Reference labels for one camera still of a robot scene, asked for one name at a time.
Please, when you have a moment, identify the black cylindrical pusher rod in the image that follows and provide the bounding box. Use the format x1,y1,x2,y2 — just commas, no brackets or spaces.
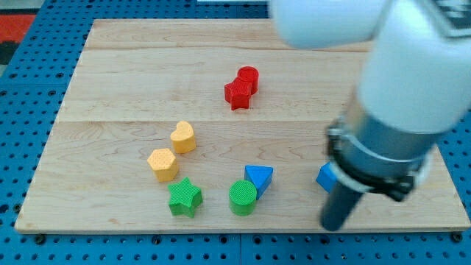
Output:
320,182,364,231

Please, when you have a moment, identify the red cylinder block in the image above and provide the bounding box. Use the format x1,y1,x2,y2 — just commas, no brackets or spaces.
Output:
237,66,259,95

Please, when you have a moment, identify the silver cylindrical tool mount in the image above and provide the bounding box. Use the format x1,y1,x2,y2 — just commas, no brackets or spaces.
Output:
327,91,442,202

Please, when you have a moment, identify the blue cube block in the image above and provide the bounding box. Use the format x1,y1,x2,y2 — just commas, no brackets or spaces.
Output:
316,162,337,193

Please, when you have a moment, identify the green star block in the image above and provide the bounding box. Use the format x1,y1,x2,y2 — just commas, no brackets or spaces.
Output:
168,177,203,218

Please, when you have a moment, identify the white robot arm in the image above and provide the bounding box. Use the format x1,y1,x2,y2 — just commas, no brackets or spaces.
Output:
269,0,470,231

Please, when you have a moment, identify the red star block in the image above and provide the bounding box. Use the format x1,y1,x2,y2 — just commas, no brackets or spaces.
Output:
224,77,252,110

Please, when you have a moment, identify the yellow heart block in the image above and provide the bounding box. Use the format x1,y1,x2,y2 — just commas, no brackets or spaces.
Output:
170,121,196,154

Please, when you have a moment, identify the yellow hexagon block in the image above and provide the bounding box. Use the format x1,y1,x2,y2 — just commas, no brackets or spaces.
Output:
147,148,179,182

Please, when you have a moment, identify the blue triangle block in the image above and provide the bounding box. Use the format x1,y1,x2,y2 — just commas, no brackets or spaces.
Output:
244,165,274,200

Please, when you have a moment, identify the wooden board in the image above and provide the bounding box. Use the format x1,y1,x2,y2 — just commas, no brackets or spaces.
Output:
14,18,471,235

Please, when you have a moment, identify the green cylinder block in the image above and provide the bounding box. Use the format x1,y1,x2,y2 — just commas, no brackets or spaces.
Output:
229,180,257,216

